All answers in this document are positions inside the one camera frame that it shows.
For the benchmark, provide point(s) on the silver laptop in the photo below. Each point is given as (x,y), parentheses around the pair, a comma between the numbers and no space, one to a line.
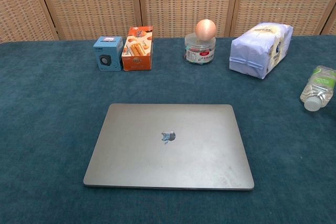
(168,155)

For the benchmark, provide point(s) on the orange snack box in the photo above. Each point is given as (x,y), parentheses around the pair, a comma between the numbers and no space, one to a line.
(137,56)

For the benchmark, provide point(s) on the clear plastic jar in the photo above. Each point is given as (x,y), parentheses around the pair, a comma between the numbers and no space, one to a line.
(199,54)

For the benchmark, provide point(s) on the blue speaker box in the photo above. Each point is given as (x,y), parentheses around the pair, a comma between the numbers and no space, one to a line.
(107,56)

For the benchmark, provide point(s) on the white tissue pack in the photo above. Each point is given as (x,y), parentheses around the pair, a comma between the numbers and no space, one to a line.
(257,51)

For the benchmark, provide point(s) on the teal table cloth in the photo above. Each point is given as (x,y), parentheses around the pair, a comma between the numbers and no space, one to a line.
(52,129)

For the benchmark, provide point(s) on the woven rattan folding screen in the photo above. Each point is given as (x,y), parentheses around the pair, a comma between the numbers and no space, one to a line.
(89,3)

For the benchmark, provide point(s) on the clear plastic water bottle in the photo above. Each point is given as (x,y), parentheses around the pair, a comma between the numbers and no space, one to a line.
(319,87)

